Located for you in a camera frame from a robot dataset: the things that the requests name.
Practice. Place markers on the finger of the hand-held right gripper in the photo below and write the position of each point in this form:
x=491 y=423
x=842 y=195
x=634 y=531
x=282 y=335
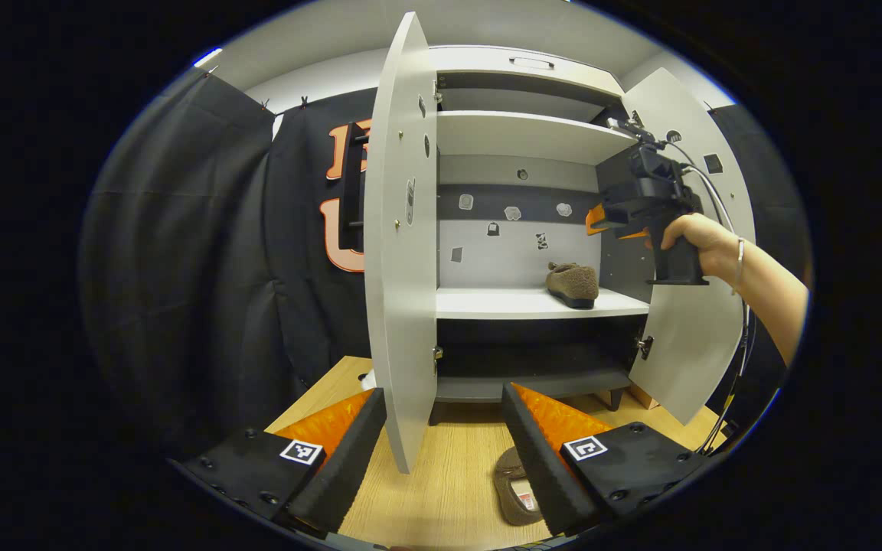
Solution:
x=634 y=233
x=596 y=220

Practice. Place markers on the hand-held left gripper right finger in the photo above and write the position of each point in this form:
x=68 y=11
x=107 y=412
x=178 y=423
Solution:
x=540 y=459

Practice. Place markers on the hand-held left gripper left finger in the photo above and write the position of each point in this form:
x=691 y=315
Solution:
x=345 y=467

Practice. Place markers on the brown fuzzy shoe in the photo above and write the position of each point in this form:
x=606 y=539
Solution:
x=506 y=490
x=575 y=285

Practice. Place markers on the white shoe cabinet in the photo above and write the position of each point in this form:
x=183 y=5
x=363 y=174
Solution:
x=517 y=138

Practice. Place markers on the white cabinet door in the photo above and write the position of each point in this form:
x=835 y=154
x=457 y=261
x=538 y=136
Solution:
x=403 y=321
x=694 y=344

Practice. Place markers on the white cabinet drawer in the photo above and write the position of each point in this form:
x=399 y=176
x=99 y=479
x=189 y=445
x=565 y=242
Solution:
x=479 y=65

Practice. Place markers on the black backdrop cloth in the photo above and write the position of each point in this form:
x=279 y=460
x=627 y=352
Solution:
x=181 y=268
x=774 y=191

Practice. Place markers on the ceiling light panel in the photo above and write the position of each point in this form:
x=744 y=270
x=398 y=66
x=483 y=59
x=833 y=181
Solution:
x=208 y=57

